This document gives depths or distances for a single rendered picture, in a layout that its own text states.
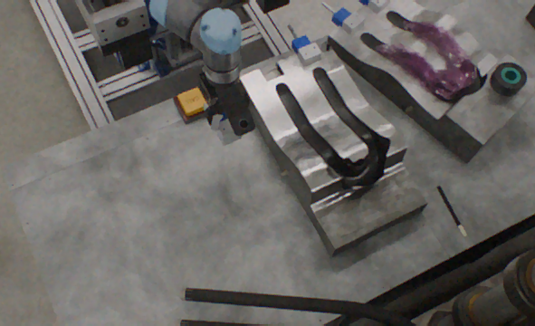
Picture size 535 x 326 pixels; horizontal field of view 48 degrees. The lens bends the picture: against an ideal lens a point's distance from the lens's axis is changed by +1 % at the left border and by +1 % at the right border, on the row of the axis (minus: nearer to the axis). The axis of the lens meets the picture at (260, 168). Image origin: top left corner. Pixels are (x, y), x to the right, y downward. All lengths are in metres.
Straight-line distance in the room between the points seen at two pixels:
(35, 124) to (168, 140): 1.13
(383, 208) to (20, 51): 1.86
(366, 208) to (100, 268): 0.64
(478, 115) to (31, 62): 1.89
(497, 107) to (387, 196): 0.36
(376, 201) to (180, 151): 0.51
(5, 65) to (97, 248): 1.47
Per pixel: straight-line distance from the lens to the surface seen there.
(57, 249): 1.51
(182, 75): 2.37
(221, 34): 1.11
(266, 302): 1.34
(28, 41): 2.85
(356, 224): 1.43
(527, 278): 1.02
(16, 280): 2.39
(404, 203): 1.48
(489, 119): 1.59
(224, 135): 1.39
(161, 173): 1.53
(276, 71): 1.60
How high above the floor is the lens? 2.19
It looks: 65 degrees down
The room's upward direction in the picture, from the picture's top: 5 degrees clockwise
